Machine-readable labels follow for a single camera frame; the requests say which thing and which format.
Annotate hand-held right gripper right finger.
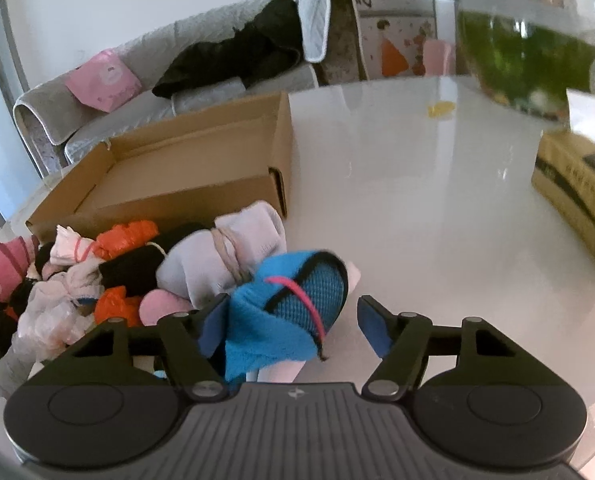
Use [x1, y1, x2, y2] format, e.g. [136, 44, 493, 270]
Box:
[357, 296, 548, 402]

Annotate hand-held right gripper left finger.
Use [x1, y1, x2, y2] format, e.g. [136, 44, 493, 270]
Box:
[42, 292, 228, 402]

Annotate blue sock bundle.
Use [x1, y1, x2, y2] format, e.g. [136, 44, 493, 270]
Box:
[222, 249, 351, 383]

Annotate lavender sock bundle with band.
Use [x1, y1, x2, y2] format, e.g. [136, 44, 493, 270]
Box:
[156, 200, 288, 311]

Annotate pile of socks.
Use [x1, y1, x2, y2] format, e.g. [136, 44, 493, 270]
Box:
[0, 220, 218, 397]

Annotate cardboard box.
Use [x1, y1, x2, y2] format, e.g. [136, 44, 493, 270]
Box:
[25, 91, 294, 241]

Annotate pink dotted sock bundle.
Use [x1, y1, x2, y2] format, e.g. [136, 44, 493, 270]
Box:
[0, 237, 41, 303]

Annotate white desktop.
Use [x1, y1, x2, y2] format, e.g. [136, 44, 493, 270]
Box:
[0, 74, 595, 480]

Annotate yellow tissue pack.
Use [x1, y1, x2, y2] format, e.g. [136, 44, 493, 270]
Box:
[530, 87, 595, 281]

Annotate pink cushion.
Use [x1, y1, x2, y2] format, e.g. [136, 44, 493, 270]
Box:
[65, 49, 142, 113]

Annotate pink chair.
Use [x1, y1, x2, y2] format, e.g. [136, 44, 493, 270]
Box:
[422, 39, 455, 77]

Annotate black clothes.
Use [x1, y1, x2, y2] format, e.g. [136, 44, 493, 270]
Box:
[152, 0, 305, 101]

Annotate grey quilted sofa cover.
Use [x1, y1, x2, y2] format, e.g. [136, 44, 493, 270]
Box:
[12, 0, 319, 162]

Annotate grey sofa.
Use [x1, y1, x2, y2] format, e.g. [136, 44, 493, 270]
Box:
[12, 0, 371, 173]

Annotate glass fish bowl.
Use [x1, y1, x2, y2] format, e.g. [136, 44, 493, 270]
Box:
[455, 0, 595, 121]

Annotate white quilted armrest cover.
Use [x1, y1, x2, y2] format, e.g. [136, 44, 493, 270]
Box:
[294, 0, 334, 63]

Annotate floral wall poster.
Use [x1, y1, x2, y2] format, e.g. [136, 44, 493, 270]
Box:
[337, 0, 438, 78]

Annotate grey door frame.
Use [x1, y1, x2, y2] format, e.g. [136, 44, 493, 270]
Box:
[0, 0, 31, 226]

